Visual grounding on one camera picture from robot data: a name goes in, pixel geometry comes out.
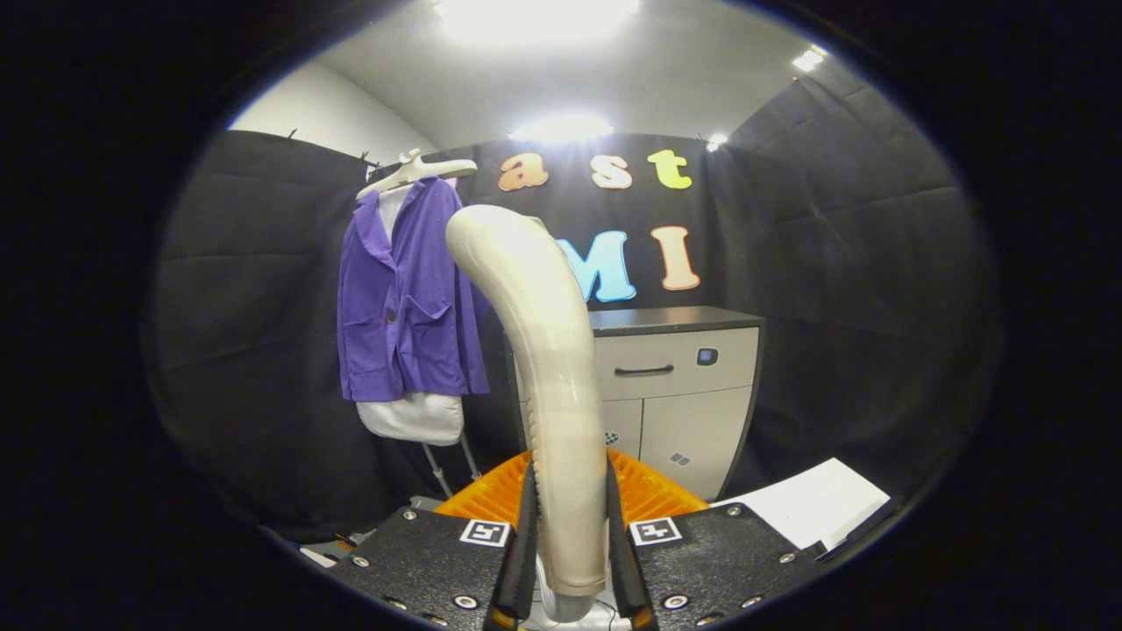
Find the white clothes hanger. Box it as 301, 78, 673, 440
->
355, 147, 479, 201

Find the metal ironing board stand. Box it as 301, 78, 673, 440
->
421, 434, 483, 500

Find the white garment steamer head with hose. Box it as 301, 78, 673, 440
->
444, 204, 613, 625

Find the large bright ceiling light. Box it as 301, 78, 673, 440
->
430, 0, 643, 45

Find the long ceiling light strip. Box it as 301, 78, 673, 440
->
508, 114, 616, 145

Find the purple corduroy jacket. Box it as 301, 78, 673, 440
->
337, 175, 490, 404

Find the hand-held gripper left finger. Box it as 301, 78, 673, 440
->
329, 449, 537, 631

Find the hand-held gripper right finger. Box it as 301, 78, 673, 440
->
605, 447, 825, 631

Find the grey cabinet with dark top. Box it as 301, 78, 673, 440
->
504, 306, 765, 502

